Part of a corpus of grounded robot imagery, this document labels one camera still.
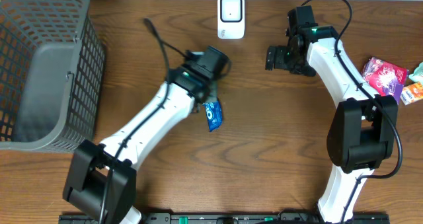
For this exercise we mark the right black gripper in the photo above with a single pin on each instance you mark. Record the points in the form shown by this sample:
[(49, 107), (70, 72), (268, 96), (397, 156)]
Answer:
[(306, 70)]

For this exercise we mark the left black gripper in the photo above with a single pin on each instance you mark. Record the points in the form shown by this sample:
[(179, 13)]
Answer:
[(211, 96)]

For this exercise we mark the blue snack bar wrapper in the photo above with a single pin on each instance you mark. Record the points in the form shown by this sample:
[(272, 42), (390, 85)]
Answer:
[(214, 115)]

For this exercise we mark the red purple snack packet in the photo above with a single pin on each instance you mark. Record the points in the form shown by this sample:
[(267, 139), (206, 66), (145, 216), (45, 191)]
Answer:
[(386, 78)]

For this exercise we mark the mint green snack packet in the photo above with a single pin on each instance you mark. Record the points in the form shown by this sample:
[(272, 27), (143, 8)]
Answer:
[(417, 75)]

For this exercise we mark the small orange snack packet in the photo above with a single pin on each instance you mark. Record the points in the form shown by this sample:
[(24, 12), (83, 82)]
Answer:
[(412, 93)]

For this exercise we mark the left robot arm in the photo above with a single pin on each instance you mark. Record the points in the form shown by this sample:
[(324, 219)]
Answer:
[(101, 181)]

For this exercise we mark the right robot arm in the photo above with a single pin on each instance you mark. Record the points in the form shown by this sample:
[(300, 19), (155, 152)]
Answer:
[(362, 133)]

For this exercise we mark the white barcode scanner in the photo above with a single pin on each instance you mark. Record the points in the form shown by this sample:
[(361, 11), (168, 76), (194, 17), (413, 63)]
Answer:
[(230, 19)]

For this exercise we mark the grey plastic mesh basket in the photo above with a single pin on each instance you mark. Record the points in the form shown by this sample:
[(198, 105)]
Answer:
[(52, 65)]

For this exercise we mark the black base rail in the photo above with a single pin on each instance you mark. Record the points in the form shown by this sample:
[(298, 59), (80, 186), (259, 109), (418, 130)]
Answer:
[(283, 217)]

